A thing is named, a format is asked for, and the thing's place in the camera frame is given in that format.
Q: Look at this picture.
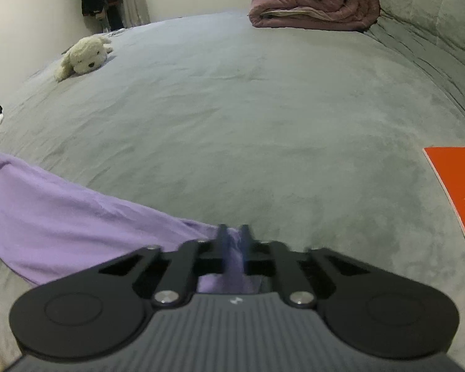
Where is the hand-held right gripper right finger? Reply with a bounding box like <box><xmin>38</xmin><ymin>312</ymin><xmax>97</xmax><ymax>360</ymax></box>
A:
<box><xmin>241</xmin><ymin>225</ymin><xmax>369</xmax><ymax>310</ymax></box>

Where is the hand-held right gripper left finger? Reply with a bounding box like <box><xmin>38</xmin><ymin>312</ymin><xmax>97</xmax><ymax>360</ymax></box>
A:
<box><xmin>99</xmin><ymin>225</ymin><xmax>228</xmax><ymax>310</ymax></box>

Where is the purple shirt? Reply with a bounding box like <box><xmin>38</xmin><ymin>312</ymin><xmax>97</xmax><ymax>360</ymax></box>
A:
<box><xmin>0</xmin><ymin>150</ymin><xmax>258</xmax><ymax>296</ymax></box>

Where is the white plush dog toy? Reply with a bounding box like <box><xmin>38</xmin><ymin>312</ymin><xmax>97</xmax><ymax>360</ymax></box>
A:
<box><xmin>53</xmin><ymin>34</ymin><xmax>114</xmax><ymax>83</ymax></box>

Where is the orange notebook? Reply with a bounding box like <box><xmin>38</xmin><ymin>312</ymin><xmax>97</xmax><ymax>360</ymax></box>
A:
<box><xmin>422</xmin><ymin>144</ymin><xmax>465</xmax><ymax>271</ymax></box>

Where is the folded pink quilt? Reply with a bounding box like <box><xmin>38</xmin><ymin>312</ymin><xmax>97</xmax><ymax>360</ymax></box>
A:
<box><xmin>247</xmin><ymin>0</ymin><xmax>381</xmax><ymax>32</ymax></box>

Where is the grey quilted blanket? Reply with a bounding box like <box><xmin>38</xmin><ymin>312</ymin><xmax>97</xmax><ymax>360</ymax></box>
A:
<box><xmin>363</xmin><ymin>0</ymin><xmax>465</xmax><ymax>134</ymax></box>

